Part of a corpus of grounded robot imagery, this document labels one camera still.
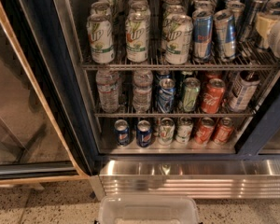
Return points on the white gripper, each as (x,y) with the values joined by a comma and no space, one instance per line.
(264,22)

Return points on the second row right redbull can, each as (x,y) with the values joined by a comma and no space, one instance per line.
(237,8)

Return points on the second row redbull can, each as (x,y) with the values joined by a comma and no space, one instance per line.
(237,8)
(204,5)

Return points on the white labelled bottle middle shelf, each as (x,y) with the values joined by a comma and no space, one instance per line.
(243,89)

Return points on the second row left redbull can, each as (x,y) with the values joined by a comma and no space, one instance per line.
(204,5)

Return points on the red coca cola can middle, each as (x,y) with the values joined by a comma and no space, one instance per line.
(213,95)

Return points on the front right 7up can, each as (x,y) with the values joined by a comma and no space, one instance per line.
(178,39)

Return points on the second row right 7up can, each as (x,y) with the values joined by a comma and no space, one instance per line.
(169,12)

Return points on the second row 7up can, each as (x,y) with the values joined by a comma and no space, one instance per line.
(169,12)
(101,8)
(140,7)

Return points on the green can middle shelf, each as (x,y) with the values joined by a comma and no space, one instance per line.
(190,92)

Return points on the blue pepsi can middle shelf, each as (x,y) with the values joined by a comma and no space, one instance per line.
(166,95)

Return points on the right coke can bottom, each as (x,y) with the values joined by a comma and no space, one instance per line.
(223,131)

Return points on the coke can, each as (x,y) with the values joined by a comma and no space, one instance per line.
(204,131)
(223,131)

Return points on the second row middle 7up can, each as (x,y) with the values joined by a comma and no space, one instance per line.
(140,7)

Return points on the front middle 7up can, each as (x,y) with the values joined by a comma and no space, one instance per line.
(136,37)

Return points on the left coke can bottom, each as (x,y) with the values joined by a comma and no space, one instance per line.
(204,131)

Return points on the right 7up can bottom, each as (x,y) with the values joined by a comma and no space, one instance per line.
(184,129)

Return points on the left 7up can bottom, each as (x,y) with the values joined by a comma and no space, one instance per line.
(166,131)

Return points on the steel fridge bottom grille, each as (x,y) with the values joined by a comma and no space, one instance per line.
(196,179)

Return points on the right pepsi can bottom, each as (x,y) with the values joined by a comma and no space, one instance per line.
(143,133)

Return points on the pepsi can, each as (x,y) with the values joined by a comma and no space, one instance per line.
(143,133)
(122,131)

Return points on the front left 7up can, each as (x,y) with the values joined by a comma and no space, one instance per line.
(100,30)

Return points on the second row left 7up can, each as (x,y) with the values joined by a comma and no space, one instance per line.
(101,8)

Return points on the left pepsi can bottom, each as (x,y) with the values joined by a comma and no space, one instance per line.
(122,131)

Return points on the open glass fridge door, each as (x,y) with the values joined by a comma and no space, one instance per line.
(36,140)

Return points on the right water bottle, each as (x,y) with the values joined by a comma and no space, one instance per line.
(142,90)

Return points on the water bottle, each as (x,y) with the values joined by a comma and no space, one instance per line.
(108,87)
(142,90)

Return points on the left water bottle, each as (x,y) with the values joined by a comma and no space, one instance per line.
(108,87)

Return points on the clear plastic bin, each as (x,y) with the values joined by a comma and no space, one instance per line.
(147,209)

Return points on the top wire shelf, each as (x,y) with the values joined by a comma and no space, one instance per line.
(246,57)

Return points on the wire shelf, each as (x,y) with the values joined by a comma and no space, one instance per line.
(246,57)
(128,111)

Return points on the dark blue fridge door frame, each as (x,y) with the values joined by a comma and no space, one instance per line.
(262,127)

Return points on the middle wire shelf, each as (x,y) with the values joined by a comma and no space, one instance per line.
(128,111)

